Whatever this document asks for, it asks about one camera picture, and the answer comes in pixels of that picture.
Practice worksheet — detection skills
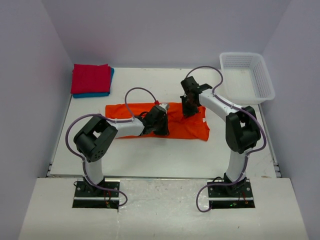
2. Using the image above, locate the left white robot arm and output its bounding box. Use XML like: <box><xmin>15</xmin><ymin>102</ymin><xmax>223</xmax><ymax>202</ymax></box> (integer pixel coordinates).
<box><xmin>73</xmin><ymin>103</ymin><xmax>169</xmax><ymax>191</ymax></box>

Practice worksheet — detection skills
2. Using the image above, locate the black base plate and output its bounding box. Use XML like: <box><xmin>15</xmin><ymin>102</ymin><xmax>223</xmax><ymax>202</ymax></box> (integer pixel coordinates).
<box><xmin>207</xmin><ymin>174</ymin><xmax>253</xmax><ymax>198</ymax></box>
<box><xmin>74</xmin><ymin>178</ymin><xmax>120</xmax><ymax>199</ymax></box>

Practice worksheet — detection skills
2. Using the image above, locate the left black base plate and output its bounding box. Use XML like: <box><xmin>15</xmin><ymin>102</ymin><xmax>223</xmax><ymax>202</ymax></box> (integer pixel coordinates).
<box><xmin>74</xmin><ymin>178</ymin><xmax>120</xmax><ymax>199</ymax></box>

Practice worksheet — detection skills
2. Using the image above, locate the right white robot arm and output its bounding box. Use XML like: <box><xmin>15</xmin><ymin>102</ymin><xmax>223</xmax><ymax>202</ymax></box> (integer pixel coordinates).
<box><xmin>180</xmin><ymin>76</ymin><xmax>262</xmax><ymax>189</ymax></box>

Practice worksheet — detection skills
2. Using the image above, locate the folded blue t shirt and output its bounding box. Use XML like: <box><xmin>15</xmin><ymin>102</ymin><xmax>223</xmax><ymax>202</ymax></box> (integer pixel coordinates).
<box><xmin>72</xmin><ymin>67</ymin><xmax>115</xmax><ymax>99</ymax></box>

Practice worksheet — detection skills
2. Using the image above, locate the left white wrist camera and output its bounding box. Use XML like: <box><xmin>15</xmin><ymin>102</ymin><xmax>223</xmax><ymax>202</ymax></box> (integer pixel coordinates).
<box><xmin>159</xmin><ymin>103</ymin><xmax>170</xmax><ymax>112</ymax></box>

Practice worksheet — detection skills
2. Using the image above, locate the folded red t shirt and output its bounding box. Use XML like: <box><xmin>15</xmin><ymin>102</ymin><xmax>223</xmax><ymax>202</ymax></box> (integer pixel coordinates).
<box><xmin>70</xmin><ymin>64</ymin><xmax>112</xmax><ymax>95</ymax></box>

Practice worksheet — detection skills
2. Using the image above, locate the white plastic basket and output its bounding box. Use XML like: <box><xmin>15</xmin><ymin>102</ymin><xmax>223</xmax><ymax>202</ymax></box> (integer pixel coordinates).
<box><xmin>219</xmin><ymin>52</ymin><xmax>276</xmax><ymax>105</ymax></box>

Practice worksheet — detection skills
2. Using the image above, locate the orange t shirt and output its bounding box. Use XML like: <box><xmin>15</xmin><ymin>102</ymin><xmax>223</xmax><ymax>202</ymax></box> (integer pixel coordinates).
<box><xmin>105</xmin><ymin>102</ymin><xmax>210</xmax><ymax>141</ymax></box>

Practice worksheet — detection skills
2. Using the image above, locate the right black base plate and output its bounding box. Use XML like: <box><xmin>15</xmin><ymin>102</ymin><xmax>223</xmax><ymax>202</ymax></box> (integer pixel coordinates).
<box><xmin>207</xmin><ymin>174</ymin><xmax>253</xmax><ymax>198</ymax></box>

